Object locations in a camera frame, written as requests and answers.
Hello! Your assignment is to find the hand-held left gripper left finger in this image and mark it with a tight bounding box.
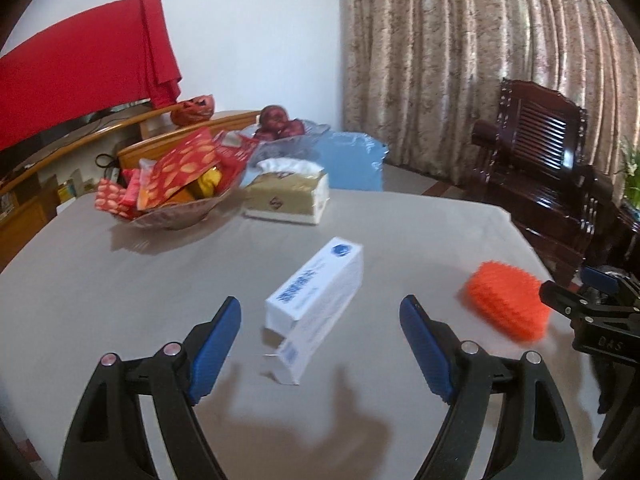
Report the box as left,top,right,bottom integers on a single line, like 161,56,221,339
57,296,242,480

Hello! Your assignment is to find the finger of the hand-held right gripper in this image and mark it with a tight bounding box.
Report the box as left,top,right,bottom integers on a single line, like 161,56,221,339
539,281,602,322
581,267,622,292

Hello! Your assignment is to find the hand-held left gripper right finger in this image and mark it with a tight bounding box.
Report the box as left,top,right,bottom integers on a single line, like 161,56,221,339
398,295,585,480

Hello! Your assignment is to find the orange spiky brush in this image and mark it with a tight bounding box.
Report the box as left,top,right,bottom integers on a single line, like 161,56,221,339
460,260,552,343

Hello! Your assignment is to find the white cardboard box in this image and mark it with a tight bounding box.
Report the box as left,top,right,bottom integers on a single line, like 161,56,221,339
260,237,365,386

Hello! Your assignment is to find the dark wooden armchair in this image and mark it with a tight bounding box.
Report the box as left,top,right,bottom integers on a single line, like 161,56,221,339
470,78,616,288

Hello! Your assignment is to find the green potted plant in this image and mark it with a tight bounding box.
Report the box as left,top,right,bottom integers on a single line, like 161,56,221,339
617,140,640,196

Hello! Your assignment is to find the brown snack bowl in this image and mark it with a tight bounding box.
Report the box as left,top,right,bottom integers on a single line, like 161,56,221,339
110,180,246,231

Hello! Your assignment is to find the tissue box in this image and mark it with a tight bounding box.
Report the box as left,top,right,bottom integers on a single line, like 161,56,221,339
243,157,331,226

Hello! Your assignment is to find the pile of red snack packets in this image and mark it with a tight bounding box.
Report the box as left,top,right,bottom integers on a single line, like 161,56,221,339
94,127,258,221

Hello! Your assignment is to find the blue plastic bag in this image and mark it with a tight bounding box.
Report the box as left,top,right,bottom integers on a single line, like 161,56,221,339
280,131,390,192

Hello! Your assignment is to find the glass fruit bowl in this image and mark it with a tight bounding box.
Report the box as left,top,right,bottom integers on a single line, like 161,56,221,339
247,120,331,166

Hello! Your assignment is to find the wooden television cabinet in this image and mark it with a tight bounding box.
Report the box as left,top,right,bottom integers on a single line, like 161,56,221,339
0,105,261,271

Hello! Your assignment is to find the beige patterned curtain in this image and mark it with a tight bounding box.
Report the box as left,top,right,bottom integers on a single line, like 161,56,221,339
332,0,640,196

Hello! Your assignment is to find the television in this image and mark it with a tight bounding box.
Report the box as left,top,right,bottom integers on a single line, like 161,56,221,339
0,102,151,161

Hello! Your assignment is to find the red cloth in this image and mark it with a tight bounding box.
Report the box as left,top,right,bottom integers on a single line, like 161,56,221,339
0,0,182,152

